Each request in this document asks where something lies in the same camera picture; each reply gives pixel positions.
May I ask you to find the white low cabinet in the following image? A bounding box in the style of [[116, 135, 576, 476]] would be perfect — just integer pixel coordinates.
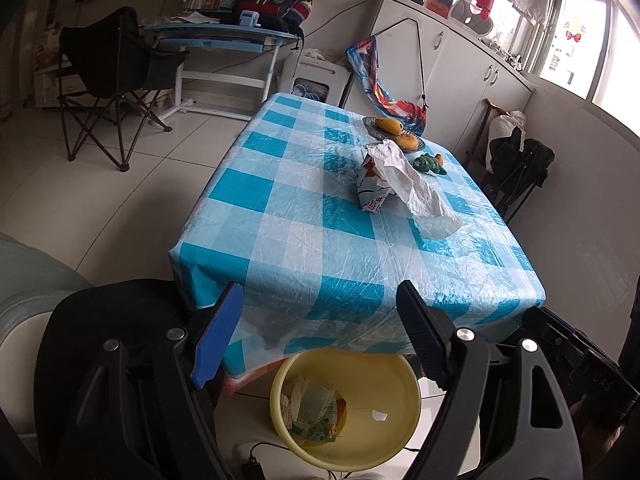
[[32, 30, 83, 108]]

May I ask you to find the colourful printed sling bag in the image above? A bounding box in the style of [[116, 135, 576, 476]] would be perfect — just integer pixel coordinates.
[[346, 17, 430, 137]]

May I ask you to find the white plastic appliance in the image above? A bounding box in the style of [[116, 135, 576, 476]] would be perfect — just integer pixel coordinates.
[[450, 0, 493, 36]]

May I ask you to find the dark striped backpack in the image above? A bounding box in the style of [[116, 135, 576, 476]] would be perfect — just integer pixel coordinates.
[[232, 0, 315, 33]]

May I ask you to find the blue white study desk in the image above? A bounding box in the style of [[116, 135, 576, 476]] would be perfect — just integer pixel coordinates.
[[142, 22, 296, 121]]

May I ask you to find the green plush toy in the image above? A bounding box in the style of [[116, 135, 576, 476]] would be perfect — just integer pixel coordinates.
[[413, 153, 448, 176]]

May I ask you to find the white plastic bag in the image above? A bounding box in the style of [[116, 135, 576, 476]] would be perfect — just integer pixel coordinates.
[[367, 140, 462, 238]]

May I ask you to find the pink table cloth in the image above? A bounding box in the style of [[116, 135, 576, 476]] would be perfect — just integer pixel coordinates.
[[222, 374, 266, 397]]

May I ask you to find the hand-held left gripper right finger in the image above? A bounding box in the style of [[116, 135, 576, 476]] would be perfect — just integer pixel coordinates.
[[395, 280, 583, 480]]

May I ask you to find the white stuffed bag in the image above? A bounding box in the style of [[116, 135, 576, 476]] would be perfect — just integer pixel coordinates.
[[487, 110, 528, 148]]

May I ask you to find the dark glass fruit plate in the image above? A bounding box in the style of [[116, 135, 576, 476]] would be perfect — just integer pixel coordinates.
[[362, 116, 426, 153]]

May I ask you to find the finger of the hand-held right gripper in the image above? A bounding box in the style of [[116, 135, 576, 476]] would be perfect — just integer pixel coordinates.
[[521, 306, 597, 362]]

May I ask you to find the green printed wrapper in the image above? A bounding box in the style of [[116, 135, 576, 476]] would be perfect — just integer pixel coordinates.
[[290, 385, 346, 445]]

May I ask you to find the person's right hand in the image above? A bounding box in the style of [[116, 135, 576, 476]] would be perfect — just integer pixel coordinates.
[[572, 400, 638, 480]]

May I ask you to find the pale green sofa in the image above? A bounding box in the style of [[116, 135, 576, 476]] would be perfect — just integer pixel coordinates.
[[0, 232, 96, 436]]

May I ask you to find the yellow plastic bin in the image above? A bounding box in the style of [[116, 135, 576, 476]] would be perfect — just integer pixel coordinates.
[[270, 349, 422, 472]]

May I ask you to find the folded black camping chair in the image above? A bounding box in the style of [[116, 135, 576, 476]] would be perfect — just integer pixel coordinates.
[[482, 127, 556, 226]]

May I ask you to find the white plastic stool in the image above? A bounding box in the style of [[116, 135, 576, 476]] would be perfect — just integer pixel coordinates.
[[277, 50, 353, 108]]

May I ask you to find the black power adapter cable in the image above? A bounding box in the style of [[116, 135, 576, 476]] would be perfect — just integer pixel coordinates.
[[241, 441, 281, 480]]

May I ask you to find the blue white checked tablecloth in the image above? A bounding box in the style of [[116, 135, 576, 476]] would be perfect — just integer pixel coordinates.
[[167, 92, 547, 378]]

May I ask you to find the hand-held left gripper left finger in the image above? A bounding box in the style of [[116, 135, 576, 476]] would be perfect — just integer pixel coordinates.
[[65, 280, 246, 480]]

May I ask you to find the window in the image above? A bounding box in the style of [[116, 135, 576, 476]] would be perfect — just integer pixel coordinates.
[[525, 0, 640, 136]]

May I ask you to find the open black camping chair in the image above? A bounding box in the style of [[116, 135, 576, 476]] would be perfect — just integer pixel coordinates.
[[56, 6, 191, 172]]

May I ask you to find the dark wooden chair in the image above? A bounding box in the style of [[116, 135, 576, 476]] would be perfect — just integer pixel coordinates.
[[464, 99, 531, 196]]

